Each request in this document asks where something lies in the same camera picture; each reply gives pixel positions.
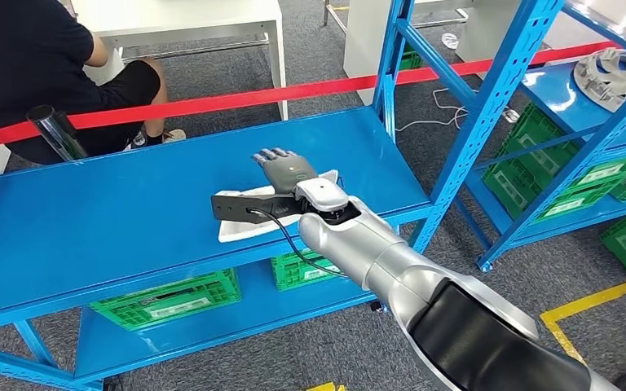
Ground white panel-leg desk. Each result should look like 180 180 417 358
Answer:
322 0 552 106

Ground grey metal disc part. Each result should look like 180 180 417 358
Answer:
573 47 626 126

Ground white plastic shell part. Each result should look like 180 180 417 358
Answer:
216 169 341 244

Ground person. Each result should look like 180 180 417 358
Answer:
0 0 187 165

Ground red barrier belt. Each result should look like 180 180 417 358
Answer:
0 33 626 154

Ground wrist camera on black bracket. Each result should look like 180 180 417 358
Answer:
210 191 314 225

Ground white table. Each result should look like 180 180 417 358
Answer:
73 0 289 121

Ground white floor cable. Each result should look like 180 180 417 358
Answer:
394 89 509 134

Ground black camera cable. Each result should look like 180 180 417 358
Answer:
248 207 349 280

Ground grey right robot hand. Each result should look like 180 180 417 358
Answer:
252 147 320 196

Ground tall blue steel rack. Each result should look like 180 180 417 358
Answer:
372 0 626 274

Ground black stanchion post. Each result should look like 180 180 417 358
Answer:
25 105 90 163

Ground low blue steel shelf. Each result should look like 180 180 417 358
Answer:
0 105 435 391

